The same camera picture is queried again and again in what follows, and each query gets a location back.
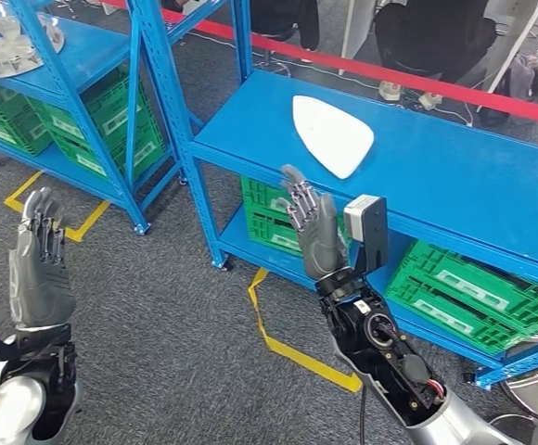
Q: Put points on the blue metal shelf rack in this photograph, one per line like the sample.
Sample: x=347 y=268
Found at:
x=88 y=61
x=436 y=178

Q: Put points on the silver plastic wheel hubcap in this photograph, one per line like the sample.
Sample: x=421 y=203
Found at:
x=0 y=46

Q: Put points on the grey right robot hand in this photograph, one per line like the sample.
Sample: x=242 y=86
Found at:
x=42 y=288

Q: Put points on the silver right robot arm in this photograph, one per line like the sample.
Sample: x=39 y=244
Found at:
x=23 y=399

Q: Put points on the person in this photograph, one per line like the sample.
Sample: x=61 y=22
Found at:
x=287 y=18
x=431 y=37

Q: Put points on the grey bag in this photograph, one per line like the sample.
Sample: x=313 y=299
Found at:
x=524 y=83

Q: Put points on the green folded plastic crate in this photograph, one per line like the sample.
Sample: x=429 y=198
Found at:
x=264 y=221
x=107 y=123
x=5 y=120
x=464 y=301

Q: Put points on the white plastic mirror cover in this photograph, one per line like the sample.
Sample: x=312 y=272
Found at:
x=334 y=138

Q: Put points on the red barrier belt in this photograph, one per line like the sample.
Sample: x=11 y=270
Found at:
x=390 y=70

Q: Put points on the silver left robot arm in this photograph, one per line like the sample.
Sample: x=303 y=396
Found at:
x=390 y=362

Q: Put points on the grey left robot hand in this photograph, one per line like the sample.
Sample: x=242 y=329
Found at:
x=319 y=245

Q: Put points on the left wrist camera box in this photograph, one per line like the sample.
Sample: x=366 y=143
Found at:
x=371 y=230

